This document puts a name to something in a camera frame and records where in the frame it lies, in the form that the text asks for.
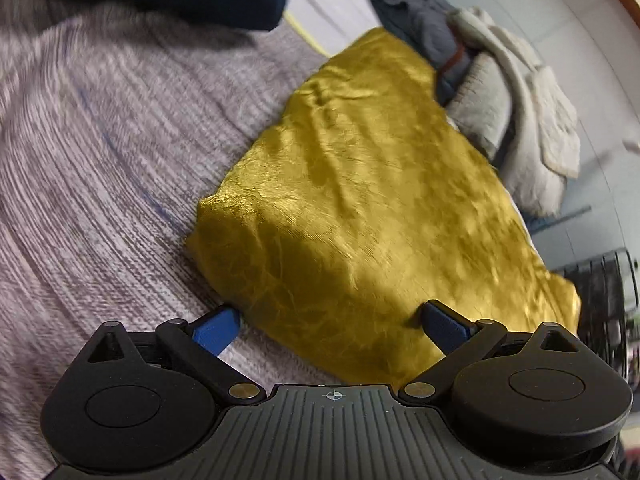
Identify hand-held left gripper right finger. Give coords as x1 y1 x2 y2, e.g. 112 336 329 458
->
400 300 583 403

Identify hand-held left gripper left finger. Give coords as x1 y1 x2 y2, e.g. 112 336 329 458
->
87 305 266 403

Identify gold satin jacket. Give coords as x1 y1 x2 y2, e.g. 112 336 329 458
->
186 27 582 386

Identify grey-pink knitted blanket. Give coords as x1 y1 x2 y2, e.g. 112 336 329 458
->
0 0 382 463

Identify beige padded jacket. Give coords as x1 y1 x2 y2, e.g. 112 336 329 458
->
444 7 582 218

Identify dark grey garment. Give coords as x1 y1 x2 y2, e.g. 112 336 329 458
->
349 0 475 107

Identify black wire rack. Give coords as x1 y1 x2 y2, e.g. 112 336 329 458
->
554 247 640 378

